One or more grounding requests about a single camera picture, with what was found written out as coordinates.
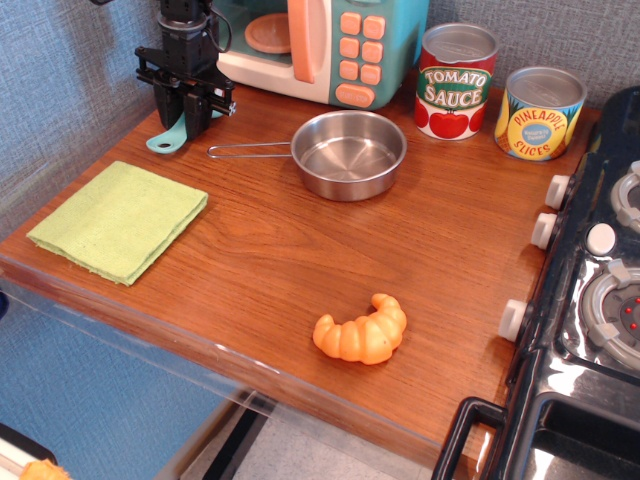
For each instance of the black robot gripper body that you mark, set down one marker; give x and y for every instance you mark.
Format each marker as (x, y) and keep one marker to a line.
(188, 57)

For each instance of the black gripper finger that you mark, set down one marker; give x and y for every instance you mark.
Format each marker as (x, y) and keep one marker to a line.
(169, 101)
(197, 111)

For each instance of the teal dish brush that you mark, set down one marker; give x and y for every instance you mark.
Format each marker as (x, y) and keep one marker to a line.
(171, 140)

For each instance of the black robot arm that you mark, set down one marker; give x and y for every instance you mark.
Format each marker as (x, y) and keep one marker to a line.
(190, 15)

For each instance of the stainless steel pot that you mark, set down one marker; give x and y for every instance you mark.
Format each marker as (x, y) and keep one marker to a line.
(343, 156)

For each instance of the green folded cloth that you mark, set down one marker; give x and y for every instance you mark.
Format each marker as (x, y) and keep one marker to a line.
(120, 222)

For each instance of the teal toy microwave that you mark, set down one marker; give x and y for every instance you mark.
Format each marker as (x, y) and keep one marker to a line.
(349, 54)

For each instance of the tomato sauce can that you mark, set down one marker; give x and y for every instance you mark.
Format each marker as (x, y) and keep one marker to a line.
(454, 77)

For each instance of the orange toy croissant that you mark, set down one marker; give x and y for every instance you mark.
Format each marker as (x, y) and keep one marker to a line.
(370, 339)

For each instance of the pineapple slices can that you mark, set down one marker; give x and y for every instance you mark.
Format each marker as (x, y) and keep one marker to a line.
(539, 113)

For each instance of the orange fuzzy object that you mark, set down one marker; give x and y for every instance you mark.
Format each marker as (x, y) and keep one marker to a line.
(43, 470)

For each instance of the black toy stove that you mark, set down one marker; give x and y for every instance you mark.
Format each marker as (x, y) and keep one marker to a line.
(572, 408)

